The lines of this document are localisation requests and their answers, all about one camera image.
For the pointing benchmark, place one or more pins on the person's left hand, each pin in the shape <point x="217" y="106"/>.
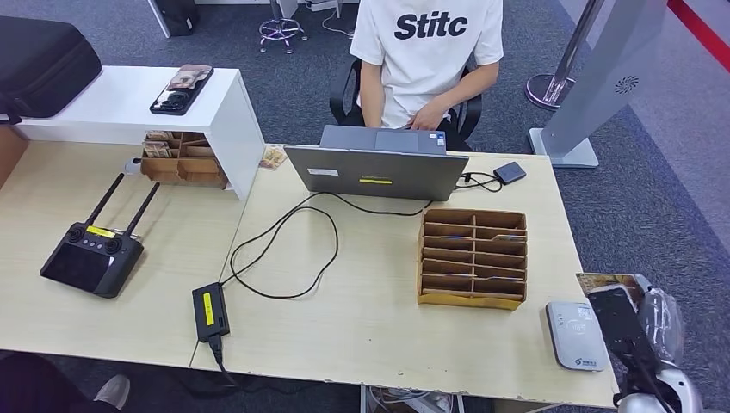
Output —
<point x="428" y="117"/>

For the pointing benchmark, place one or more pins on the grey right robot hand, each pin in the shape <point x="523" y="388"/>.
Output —
<point x="664" y="325"/>

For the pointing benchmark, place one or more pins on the large cardboard card organizer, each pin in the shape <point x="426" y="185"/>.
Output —
<point x="473" y="256"/>

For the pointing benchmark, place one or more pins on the person's left forearm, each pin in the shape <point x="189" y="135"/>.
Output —
<point x="467" y="88"/>

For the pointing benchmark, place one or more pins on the person's right forearm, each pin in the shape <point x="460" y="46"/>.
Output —
<point x="371" y="94"/>

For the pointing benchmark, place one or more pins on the person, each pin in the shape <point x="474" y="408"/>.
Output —
<point x="425" y="57"/>

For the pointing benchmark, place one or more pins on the white card reader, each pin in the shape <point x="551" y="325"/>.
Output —
<point x="573" y="336"/>

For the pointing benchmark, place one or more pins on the small cardboard card organizer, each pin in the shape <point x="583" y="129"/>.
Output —
<point x="194" y="168"/>

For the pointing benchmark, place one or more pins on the patterned card stack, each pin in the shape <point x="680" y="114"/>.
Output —
<point x="157" y="149"/>

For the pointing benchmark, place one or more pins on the person's leg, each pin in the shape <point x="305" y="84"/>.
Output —
<point x="34" y="387"/>

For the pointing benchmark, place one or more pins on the grey laptop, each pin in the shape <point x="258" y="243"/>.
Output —
<point x="376" y="174"/>

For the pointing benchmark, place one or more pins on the black office chair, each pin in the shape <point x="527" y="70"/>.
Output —
<point x="345" y="97"/>

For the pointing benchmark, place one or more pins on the black external drive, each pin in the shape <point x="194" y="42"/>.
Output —
<point x="509" y="173"/>

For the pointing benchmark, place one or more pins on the chrome stool base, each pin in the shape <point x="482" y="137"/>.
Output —
<point x="282" y="28"/>

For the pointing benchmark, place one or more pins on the grey kiosk stand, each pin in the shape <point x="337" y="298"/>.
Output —
<point x="604" y="74"/>

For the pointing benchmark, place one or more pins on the black smartphone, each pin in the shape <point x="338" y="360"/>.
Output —
<point x="171" y="102"/>

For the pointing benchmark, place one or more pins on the black computer tower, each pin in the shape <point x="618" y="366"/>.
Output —
<point x="174" y="16"/>

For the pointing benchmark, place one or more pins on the red barrier belt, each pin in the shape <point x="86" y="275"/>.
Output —
<point x="698" y="28"/>

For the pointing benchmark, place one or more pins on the black power adapter yellow label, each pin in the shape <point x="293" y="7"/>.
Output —
<point x="210" y="310"/>

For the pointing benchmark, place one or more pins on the small white round object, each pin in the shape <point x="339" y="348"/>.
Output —
<point x="133" y="166"/>

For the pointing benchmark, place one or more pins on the white shelf riser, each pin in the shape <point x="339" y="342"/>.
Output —
<point x="125" y="97"/>

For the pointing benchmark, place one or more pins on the black remote controller with antennas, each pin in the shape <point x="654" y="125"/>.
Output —
<point x="91" y="262"/>

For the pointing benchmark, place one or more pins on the black carrying case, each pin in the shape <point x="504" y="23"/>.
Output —
<point x="40" y="68"/>

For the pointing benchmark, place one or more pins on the grey shoe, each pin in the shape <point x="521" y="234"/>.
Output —
<point x="113" y="390"/>

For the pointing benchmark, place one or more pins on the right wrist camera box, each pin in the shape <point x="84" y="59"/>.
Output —
<point x="621" y="330"/>

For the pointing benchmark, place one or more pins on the chrome stanchion post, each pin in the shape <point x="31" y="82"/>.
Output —
<point x="550" y="88"/>

